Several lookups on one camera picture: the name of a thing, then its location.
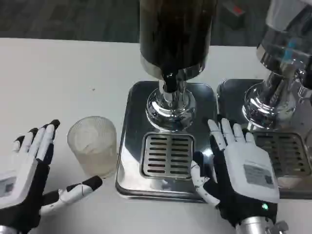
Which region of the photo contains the black dispenser tap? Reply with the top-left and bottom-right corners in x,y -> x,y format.
161,65 -> 181,94

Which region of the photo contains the dark box with red label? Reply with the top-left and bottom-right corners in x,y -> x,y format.
222,0 -> 246,29

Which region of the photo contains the clear ribbed glass cup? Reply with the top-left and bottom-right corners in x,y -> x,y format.
66,116 -> 118,179

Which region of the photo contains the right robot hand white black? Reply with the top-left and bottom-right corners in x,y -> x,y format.
191,118 -> 280,229

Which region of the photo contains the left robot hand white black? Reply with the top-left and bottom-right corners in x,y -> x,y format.
0,119 -> 103,234

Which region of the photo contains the drink dispenser with clear tank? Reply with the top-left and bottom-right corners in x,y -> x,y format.
242,0 -> 312,134

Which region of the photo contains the drink dispenser with dark liquid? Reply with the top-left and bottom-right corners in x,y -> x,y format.
138,0 -> 218,130

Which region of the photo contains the steel drip tray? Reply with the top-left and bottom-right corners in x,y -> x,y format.
115,80 -> 219,202
216,78 -> 312,199

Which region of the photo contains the steel slotted drip grid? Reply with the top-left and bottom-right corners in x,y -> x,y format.
139,132 -> 196,179
251,132 -> 312,176

